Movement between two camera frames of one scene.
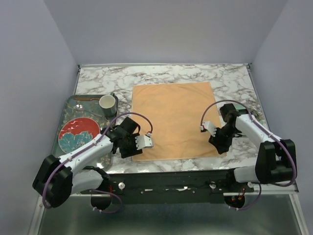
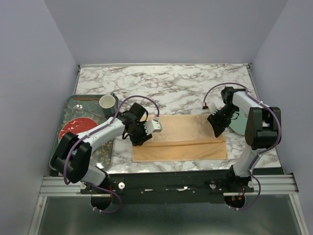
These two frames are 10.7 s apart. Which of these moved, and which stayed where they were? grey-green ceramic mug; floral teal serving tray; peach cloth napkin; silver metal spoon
Moved: peach cloth napkin
Stayed: floral teal serving tray; grey-green ceramic mug; silver metal spoon
